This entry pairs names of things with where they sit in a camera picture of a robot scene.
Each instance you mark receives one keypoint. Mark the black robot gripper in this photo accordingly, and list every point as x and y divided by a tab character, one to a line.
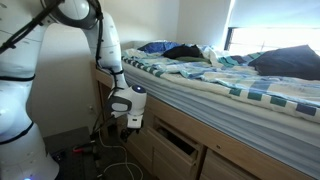
128	128

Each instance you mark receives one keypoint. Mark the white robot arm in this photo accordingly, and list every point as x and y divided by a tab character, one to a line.
47	48

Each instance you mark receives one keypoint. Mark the dark garment on bed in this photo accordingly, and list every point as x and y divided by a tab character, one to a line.
182	51

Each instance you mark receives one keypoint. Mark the large light wood left drawer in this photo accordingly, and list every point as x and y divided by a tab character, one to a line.
216	167

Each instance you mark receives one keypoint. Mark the red black clamp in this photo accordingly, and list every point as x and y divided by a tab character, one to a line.
86	148

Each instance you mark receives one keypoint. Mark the blue pillow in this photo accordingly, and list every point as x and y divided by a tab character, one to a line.
158	47

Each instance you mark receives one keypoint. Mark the blue striped duvet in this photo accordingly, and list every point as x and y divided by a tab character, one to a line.
292	96

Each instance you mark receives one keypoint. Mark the white window blind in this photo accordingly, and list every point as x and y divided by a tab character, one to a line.
275	13

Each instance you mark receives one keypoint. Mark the grey blue mattress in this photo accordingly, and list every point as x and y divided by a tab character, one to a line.
268	144

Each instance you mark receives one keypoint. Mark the dark purple pillow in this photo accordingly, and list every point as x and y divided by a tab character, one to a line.
299	62

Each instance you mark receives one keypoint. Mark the wooden bed cabinet frame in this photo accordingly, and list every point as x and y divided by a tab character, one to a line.
192	133

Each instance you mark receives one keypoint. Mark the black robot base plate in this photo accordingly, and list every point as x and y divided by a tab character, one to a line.
73	166

